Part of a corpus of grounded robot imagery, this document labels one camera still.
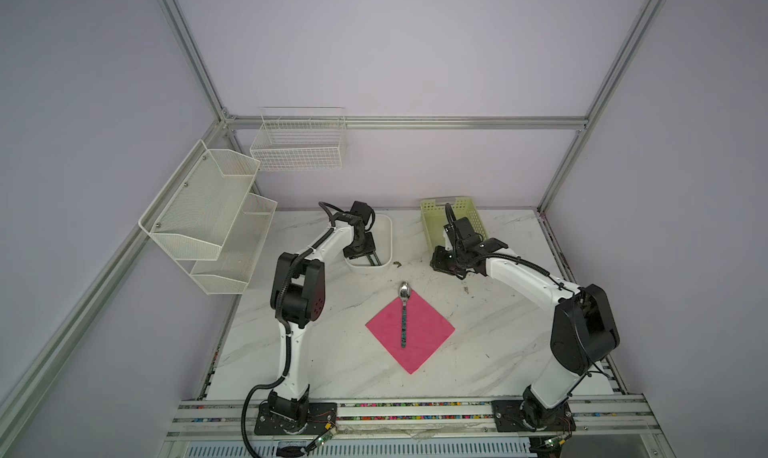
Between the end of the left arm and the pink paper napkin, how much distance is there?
0.68 feet

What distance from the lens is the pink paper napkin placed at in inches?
33.8

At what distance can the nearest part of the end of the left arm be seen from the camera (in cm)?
76
